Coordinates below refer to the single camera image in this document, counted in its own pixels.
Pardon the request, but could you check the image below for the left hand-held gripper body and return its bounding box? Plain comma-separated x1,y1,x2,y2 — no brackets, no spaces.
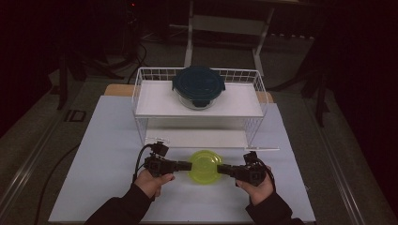
144,136,180,178

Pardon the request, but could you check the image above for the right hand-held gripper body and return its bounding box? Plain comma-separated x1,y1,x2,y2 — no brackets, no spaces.
235,146,281,188

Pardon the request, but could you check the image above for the yellow-green plastic container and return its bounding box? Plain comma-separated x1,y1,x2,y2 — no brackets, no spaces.
187,149,223,186

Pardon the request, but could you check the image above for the white wire shelf rack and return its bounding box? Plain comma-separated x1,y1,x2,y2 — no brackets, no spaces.
131,67,269,149

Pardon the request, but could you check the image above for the dark blue lidded glass container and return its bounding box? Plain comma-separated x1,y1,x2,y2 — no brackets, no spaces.
171,66,226,111

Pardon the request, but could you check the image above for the person's right hand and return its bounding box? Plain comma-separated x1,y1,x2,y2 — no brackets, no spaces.
236,173,275,206

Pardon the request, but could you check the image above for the person's left hand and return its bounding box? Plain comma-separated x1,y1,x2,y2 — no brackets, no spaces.
134,168,176,199

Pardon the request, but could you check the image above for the pale blue table mat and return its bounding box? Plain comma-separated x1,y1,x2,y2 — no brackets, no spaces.
48,95,316,223

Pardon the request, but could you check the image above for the wooden table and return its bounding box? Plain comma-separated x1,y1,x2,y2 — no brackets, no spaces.
103,83,274,104

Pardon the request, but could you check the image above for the black floor socket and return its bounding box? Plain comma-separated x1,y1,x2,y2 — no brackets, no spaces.
64,109,87,123

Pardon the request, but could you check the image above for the dark metal stand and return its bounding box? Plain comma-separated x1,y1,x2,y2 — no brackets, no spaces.
314,70,330,128
56,52,70,111

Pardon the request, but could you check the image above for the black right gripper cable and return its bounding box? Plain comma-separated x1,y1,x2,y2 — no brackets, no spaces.
255,157,277,191

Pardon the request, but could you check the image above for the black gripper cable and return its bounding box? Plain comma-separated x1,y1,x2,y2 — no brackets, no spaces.
255,157,277,191
132,143,158,184

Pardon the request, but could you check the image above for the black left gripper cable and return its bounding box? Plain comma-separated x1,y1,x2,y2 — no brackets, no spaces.
132,143,158,184

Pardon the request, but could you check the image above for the metal floor rail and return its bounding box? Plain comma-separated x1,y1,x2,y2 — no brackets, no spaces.
301,97,369,225
0,115,62,217

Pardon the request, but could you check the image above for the bundle of black cables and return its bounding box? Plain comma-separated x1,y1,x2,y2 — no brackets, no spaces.
102,40,148,83

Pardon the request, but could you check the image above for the black floor cable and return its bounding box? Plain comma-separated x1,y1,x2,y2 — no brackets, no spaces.
32,142,82,225

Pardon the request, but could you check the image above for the white metal stand frame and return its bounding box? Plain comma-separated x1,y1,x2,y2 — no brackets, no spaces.
183,0,276,78

